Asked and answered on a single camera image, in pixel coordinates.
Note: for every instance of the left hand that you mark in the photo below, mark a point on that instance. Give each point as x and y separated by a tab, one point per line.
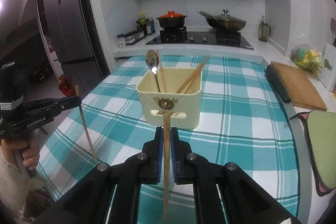
27	144

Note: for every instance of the black gas stove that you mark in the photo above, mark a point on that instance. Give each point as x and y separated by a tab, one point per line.
212	37

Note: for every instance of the black pot orange lid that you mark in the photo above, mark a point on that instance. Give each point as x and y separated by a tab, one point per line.
172	20

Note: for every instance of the sauce bottles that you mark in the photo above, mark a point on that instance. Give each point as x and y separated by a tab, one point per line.
146	24

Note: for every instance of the silver metal spoon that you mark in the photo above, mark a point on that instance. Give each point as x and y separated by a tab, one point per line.
152	62

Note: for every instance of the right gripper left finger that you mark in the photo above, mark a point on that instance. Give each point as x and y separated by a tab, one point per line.
143	168

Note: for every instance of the wooden chopstick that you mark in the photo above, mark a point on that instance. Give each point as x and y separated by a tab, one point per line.
195	80
162	72
92	150
184	84
166	157

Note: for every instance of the spice jar rack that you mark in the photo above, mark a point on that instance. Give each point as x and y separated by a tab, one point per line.
130	38

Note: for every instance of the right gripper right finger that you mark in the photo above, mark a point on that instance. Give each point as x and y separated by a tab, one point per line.
191	168

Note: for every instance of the cream utensil holder box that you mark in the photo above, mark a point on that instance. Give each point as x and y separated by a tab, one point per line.
185	109

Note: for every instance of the glass kettle jar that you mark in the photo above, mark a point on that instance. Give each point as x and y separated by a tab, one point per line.
264	30

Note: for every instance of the bag of colourful sponges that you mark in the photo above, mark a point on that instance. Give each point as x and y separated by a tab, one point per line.
306	56

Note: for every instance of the grey refrigerator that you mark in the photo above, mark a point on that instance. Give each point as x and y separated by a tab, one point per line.
73	32

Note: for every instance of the white knife block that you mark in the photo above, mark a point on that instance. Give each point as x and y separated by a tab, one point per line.
327	75

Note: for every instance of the black wok glass lid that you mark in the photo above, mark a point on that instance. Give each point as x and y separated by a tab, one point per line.
223	22

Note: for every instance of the wooden cutting board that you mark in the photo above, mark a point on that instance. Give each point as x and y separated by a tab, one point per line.
299	88

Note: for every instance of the green mat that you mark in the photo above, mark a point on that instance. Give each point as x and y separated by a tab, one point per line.
319	130

